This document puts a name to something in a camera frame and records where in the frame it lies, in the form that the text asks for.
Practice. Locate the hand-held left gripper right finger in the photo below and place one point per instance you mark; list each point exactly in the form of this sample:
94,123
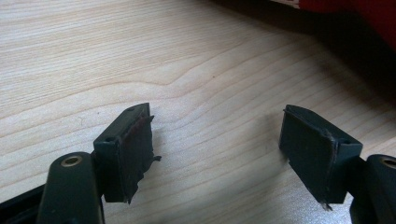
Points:
314,152

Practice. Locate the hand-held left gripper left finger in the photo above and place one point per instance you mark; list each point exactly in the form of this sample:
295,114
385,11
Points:
121,155

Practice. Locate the red object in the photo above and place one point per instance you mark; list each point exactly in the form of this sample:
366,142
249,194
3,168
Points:
355,15

